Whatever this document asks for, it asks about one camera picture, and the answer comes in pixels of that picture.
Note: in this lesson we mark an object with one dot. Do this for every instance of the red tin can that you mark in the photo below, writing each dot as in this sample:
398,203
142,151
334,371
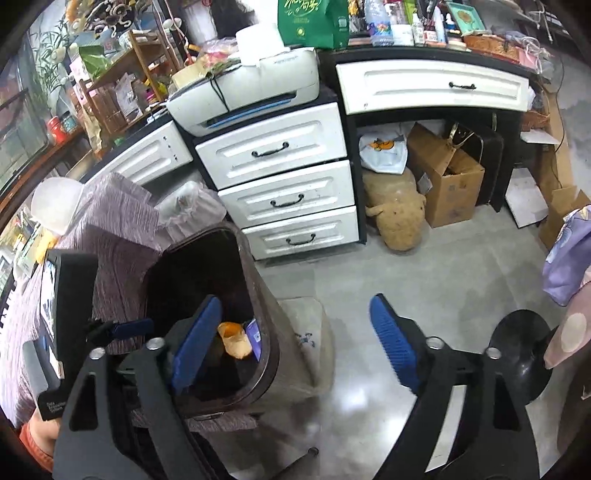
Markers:
56,129

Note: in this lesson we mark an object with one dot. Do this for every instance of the wooden counter ledge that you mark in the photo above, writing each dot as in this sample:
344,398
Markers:
41,157

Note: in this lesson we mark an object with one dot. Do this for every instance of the glass terrarium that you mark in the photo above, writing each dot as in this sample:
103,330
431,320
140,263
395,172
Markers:
18,120

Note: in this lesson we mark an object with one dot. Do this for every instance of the orange peel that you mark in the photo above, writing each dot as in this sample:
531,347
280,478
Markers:
235,341

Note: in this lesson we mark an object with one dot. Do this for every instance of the dark lidded jar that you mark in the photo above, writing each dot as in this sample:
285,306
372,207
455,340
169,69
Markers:
70,122

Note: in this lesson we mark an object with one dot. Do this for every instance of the striped purple tablecloth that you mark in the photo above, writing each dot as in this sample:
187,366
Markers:
115,230

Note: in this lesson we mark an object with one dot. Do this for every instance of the green tote bag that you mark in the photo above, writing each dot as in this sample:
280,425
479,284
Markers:
314,23

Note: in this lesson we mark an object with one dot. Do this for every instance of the wide white desk drawer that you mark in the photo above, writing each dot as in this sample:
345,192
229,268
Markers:
431,85

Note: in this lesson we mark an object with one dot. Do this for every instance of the pink dotted cloth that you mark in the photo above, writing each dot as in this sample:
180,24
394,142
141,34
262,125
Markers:
570,337

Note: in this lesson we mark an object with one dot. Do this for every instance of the green bamboo plant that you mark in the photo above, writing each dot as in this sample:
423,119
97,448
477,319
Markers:
51,50

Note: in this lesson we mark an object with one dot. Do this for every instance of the black chair leg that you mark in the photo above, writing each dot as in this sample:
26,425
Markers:
295,461

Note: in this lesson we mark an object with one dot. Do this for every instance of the white printer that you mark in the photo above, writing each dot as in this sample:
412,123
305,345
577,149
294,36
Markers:
258,87

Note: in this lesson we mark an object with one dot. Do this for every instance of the beige tape roll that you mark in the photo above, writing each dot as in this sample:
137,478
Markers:
187,76

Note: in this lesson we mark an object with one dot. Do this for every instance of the tan plush toy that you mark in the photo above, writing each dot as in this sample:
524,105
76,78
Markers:
399,212

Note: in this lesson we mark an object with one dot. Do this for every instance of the teal framed sunflower picture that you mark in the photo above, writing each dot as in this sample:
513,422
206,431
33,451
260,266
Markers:
466,16

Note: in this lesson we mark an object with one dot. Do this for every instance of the small cardboard box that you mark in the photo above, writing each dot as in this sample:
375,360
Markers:
561,212

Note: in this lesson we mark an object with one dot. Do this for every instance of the wooden shelf rack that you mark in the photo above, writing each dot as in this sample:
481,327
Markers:
129,78

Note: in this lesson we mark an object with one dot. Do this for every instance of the black desk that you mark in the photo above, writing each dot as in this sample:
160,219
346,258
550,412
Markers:
351,152

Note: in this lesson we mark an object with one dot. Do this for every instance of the clear water bottle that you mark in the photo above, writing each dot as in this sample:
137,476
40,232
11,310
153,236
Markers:
381,21

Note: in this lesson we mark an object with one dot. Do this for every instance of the black ornate headdress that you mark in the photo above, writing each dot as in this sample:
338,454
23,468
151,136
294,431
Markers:
111,18

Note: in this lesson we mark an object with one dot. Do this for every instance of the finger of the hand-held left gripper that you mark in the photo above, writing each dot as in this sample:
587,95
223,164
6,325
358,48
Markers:
134,326

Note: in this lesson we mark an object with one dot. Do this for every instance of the white mesh cloth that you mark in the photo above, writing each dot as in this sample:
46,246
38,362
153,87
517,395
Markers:
189,203

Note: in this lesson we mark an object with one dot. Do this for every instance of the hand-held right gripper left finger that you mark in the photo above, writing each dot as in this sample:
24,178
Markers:
196,344

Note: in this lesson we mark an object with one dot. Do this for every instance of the brown plastic bin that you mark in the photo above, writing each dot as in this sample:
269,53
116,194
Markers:
268,295

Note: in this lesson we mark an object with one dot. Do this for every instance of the purple cloth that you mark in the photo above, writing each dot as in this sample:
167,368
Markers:
568,258

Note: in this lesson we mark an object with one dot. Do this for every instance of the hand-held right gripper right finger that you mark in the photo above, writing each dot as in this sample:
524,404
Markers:
392,341

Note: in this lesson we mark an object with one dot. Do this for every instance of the black case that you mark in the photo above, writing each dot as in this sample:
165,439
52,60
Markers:
489,161

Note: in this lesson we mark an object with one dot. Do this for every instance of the black round stand base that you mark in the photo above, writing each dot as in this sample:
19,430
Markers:
521,355

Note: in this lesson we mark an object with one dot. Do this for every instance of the white bag with orange print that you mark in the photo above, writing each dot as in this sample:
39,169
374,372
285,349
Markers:
383,150

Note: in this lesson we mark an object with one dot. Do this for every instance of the white flat board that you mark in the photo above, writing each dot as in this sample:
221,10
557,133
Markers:
526,198

